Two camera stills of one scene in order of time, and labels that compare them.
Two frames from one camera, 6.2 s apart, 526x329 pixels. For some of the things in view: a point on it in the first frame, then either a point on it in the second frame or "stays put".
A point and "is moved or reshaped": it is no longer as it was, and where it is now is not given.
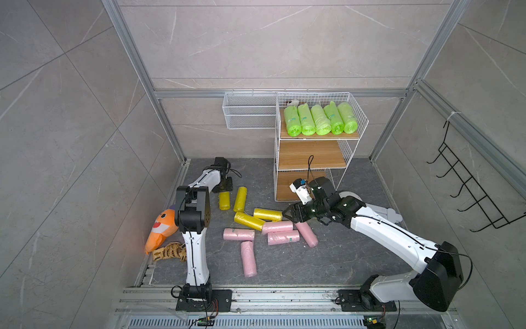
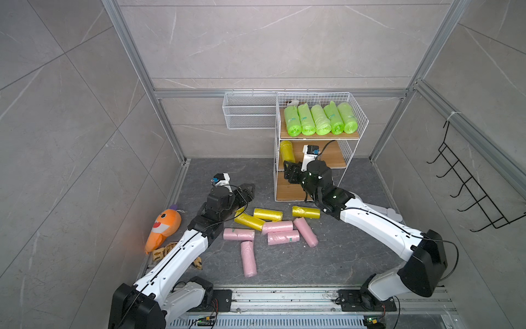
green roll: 335,120 stays put
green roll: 292,120 stays put
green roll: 307,120 stays put
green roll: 322,122 stays put
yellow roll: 224,201 is moved or reshaped
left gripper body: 227,186 to 239,201
